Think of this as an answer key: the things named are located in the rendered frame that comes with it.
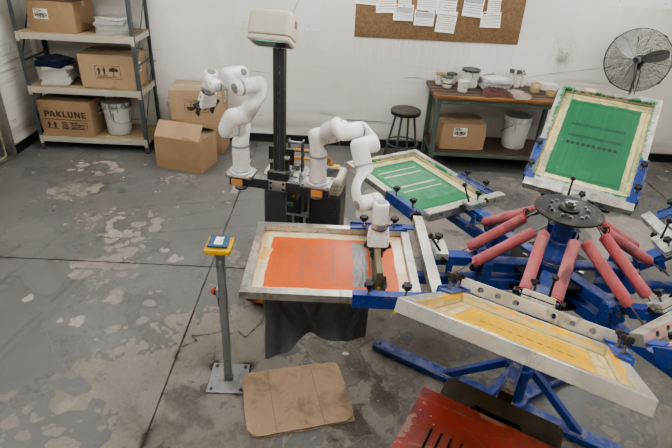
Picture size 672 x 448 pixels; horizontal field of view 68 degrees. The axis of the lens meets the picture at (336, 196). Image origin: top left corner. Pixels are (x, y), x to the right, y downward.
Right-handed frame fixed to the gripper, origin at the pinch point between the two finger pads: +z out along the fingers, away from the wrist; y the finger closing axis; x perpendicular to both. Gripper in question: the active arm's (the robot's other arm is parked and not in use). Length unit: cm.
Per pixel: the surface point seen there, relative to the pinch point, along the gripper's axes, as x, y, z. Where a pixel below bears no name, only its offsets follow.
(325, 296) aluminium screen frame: 28.7, 23.3, 3.1
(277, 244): -14, 49, 6
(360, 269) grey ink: 5.1, 7.4, 5.2
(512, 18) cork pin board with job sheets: -379, -167, -61
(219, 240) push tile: -12, 77, 4
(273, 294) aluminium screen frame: 29, 45, 3
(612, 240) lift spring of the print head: 14, -100, -22
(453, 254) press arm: 0.4, -36.3, -2.4
